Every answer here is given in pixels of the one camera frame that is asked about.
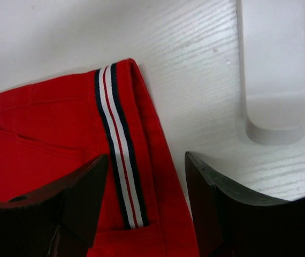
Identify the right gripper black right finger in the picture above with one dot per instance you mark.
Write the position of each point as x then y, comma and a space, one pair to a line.
233, 220

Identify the red trousers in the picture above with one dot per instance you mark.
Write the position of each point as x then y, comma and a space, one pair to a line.
50, 128

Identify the white clothes rack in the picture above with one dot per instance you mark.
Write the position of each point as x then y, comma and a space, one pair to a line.
271, 38

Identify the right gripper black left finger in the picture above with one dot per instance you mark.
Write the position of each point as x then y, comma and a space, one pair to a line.
57, 219

